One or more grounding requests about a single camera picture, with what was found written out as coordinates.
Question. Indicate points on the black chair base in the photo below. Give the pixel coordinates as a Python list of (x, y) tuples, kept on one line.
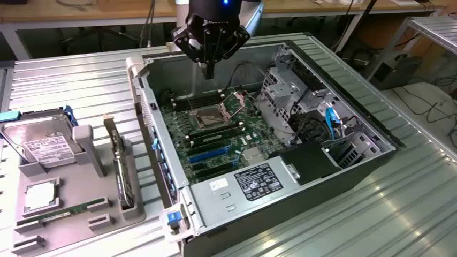
[(106, 33)]

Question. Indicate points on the blue case latch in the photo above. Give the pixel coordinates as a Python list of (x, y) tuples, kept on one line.
[(173, 217)]

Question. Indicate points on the green motherboard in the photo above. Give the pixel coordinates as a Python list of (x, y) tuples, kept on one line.
[(178, 120)]

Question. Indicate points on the thin locking lever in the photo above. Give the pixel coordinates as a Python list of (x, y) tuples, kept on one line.
[(189, 100)]

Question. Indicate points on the green ram stick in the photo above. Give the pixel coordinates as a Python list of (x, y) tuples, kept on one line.
[(60, 214)]

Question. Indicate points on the black expansion slot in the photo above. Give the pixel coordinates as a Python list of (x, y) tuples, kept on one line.
[(217, 167)]

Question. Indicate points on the black plastic air duct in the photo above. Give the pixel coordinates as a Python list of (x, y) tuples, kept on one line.
[(306, 163)]

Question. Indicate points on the blue card retention clip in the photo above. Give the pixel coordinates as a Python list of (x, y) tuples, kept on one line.
[(154, 144)]

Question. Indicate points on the blue disk caddy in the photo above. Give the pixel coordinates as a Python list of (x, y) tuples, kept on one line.
[(8, 117)]

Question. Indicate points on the metal slat side table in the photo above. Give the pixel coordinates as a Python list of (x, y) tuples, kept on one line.
[(427, 29)]

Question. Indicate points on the silver hard disk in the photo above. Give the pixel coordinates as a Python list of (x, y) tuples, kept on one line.
[(34, 139)]

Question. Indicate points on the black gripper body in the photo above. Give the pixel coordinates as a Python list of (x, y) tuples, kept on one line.
[(213, 24)]

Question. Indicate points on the grey parts rack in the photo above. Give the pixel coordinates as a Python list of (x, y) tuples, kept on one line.
[(81, 192)]

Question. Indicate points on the metal socket cover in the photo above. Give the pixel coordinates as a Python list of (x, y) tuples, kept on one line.
[(233, 103)]

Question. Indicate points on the wooden desk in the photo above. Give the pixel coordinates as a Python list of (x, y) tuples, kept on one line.
[(106, 16)]

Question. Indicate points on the silver chipset heat sink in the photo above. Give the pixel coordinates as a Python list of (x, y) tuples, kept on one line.
[(253, 156)]

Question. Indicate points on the black graphics card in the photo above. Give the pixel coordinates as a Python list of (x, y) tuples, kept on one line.
[(121, 160)]

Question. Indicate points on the black ram slot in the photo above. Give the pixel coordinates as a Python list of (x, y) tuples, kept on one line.
[(200, 101), (196, 97)]

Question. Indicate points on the grey power supply unit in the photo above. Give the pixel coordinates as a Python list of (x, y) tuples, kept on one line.
[(228, 198)]

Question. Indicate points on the silver cpu chip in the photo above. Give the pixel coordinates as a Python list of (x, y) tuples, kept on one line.
[(40, 196)]

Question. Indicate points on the blue expansion slot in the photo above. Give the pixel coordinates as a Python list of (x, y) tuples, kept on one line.
[(210, 155)]

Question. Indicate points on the black box on floor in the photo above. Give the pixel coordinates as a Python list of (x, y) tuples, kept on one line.
[(399, 72)]

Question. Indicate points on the black open pc case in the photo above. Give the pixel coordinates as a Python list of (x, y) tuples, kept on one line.
[(357, 166)]

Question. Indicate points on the metal disk bay cage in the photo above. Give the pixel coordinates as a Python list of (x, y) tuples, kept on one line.
[(281, 101)]

